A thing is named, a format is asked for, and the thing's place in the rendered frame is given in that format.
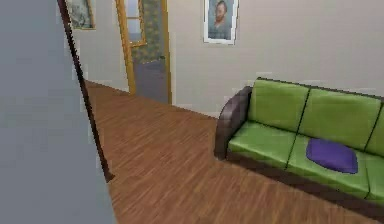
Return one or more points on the white framed portrait picture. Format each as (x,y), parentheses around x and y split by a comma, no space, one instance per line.
(220,20)

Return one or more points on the yellow framed window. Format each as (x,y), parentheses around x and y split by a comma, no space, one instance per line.
(135,23)

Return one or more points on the purple cushion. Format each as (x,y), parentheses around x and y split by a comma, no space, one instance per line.
(331,156)

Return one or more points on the gold framed floral picture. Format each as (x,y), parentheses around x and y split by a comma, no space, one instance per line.
(81,13)

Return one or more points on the grey panel with dark edge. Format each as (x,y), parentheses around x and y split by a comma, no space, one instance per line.
(40,113)

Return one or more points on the green sofa with dark frame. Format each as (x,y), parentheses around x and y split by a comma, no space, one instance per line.
(273,140)

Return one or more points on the yellow wooden door frame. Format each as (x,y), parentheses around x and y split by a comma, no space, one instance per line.
(126,50)

